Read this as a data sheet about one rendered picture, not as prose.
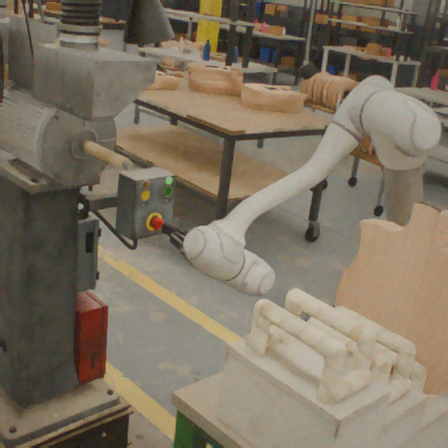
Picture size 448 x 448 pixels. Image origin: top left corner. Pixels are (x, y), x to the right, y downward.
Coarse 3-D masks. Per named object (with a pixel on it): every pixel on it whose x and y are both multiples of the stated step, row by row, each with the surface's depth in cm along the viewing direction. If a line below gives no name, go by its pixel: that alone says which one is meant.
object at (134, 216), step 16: (128, 176) 200; (144, 176) 201; (160, 176) 203; (128, 192) 200; (160, 192) 204; (128, 208) 202; (144, 208) 202; (160, 208) 207; (128, 224) 203; (144, 224) 204
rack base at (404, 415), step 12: (348, 360) 133; (408, 396) 123; (420, 396) 123; (396, 408) 118; (408, 408) 119; (420, 408) 122; (384, 420) 115; (396, 420) 116; (408, 420) 120; (420, 420) 125; (384, 432) 114; (396, 432) 118; (408, 432) 122; (384, 444) 116; (396, 444) 120
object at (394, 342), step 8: (344, 312) 130; (352, 312) 129; (360, 320) 127; (368, 320) 127; (376, 328) 125; (384, 328) 125; (376, 336) 124; (384, 336) 123; (392, 336) 122; (400, 336) 122; (384, 344) 123; (392, 344) 121; (400, 344) 120; (408, 344) 120; (400, 352) 120; (408, 352) 119
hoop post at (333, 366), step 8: (328, 360) 102; (336, 360) 101; (344, 360) 102; (328, 368) 102; (336, 368) 101; (328, 376) 102; (336, 376) 102; (320, 384) 104; (328, 384) 103; (336, 384) 103; (320, 392) 104; (320, 400) 104
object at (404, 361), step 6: (402, 354) 120; (408, 354) 119; (414, 354) 120; (396, 360) 122; (402, 360) 120; (408, 360) 120; (396, 366) 122; (402, 366) 120; (408, 366) 120; (396, 372) 122; (402, 372) 121; (408, 372) 121; (396, 378) 122; (402, 378) 121; (408, 378) 122
